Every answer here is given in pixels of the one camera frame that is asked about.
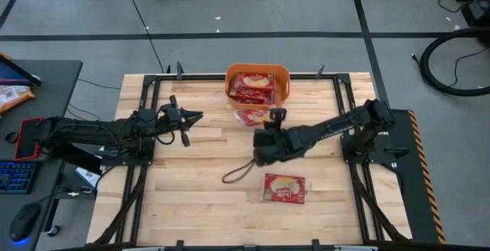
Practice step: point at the backlit black keyboard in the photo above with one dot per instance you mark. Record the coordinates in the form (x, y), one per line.
(17, 176)

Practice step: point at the black equipment case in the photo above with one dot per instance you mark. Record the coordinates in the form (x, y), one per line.
(476, 10)

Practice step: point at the black frame clamp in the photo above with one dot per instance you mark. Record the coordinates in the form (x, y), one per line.
(320, 73)
(179, 70)

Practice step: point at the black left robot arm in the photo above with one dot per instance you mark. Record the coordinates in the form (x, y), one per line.
(76, 128)

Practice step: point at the black hazard-striped base plate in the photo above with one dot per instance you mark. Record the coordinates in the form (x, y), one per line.
(409, 205)

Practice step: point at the black-framed monitor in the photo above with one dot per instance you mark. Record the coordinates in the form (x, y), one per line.
(11, 73)

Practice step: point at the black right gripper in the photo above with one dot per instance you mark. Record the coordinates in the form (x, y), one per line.
(278, 114)

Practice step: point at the red-cased tablet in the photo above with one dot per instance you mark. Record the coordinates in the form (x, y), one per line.
(25, 144)

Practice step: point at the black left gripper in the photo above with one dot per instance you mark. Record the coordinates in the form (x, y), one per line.
(170, 117)

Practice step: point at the orange plastic basket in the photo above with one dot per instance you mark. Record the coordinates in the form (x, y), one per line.
(283, 86)

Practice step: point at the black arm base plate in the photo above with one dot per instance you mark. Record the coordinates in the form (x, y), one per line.
(145, 159)

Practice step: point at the black desk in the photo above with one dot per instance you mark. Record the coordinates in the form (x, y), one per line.
(57, 90)

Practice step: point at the orange snack bag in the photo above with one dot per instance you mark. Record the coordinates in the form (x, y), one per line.
(13, 96)

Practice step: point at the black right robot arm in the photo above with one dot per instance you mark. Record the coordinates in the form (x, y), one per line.
(329, 126)

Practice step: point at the white paper label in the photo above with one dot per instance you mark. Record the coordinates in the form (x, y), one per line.
(86, 176)

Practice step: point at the black caster wheel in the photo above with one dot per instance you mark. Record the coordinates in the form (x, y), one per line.
(53, 230)

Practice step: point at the black round knob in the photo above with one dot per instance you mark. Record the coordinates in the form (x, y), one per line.
(11, 137)

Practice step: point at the black computer mouse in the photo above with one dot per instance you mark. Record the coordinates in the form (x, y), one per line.
(25, 220)

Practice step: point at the black aluminium table frame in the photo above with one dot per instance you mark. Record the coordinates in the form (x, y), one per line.
(306, 76)

